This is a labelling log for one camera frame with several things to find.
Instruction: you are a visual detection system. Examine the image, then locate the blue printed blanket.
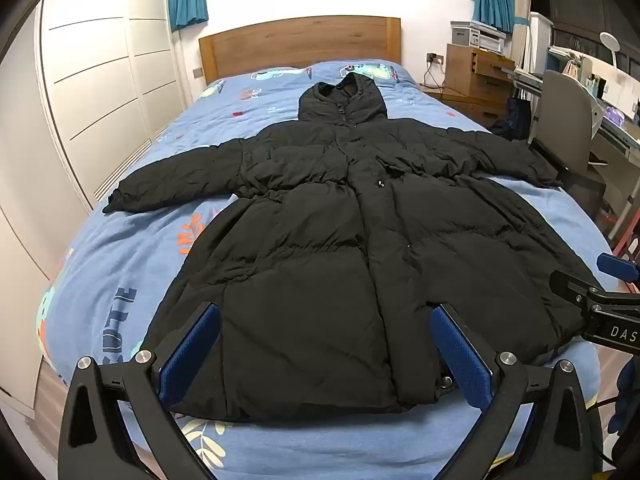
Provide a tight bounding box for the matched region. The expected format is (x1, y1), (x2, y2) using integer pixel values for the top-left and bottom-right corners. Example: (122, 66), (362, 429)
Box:
(35, 60), (613, 480)

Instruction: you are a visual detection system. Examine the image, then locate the white wardrobe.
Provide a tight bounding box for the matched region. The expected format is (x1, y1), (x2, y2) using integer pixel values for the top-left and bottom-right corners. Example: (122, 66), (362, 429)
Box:
(0, 0), (198, 411)

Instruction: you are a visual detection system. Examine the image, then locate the white printer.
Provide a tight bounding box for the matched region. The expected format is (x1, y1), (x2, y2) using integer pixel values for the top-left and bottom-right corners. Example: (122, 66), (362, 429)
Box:
(450, 20), (507, 56)

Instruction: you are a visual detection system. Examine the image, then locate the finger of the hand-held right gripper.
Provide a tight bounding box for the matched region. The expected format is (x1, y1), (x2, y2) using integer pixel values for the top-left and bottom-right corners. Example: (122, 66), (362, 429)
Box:
(548, 270), (608, 311)
(597, 253), (640, 281)

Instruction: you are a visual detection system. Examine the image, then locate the white cabinet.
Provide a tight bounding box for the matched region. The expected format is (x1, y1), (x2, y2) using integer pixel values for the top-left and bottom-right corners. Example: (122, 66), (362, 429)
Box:
(512, 11), (555, 76)

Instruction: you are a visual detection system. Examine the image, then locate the dark blue bag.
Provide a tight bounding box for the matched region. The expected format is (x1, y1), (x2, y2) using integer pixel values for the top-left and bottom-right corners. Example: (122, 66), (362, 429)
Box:
(487, 95), (532, 141)

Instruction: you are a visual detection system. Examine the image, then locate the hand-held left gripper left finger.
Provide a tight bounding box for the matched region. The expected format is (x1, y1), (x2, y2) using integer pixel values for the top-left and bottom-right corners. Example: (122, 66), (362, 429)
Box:
(58, 302), (222, 480)

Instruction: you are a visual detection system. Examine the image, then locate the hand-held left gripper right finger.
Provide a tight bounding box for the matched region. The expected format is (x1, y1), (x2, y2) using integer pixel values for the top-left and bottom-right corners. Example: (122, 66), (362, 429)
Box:
(430, 302), (596, 480)

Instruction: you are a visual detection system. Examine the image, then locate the white desk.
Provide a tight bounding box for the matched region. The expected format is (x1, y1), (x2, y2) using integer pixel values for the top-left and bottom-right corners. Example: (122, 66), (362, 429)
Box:
(515, 45), (640, 241)

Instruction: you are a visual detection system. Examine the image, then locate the grey desk chair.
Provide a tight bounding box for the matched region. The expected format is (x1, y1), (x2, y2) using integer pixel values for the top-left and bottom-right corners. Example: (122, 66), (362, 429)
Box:
(529, 69), (608, 221)

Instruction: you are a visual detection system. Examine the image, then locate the wooden nightstand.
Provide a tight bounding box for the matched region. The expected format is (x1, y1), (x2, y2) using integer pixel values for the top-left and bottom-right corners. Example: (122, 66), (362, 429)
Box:
(422, 44), (516, 128)

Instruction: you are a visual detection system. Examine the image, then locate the white desk lamp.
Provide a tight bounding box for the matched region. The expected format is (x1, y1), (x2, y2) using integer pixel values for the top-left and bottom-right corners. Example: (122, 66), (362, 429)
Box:
(599, 31), (621, 68)

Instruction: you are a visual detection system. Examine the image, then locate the wooden bed headboard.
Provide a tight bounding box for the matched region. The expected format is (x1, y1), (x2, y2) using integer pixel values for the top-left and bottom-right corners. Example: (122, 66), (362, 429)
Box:
(198, 16), (402, 86)

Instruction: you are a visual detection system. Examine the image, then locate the black puffer coat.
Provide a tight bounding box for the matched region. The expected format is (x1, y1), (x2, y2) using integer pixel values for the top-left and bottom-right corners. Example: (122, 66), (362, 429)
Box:
(102, 72), (601, 421)

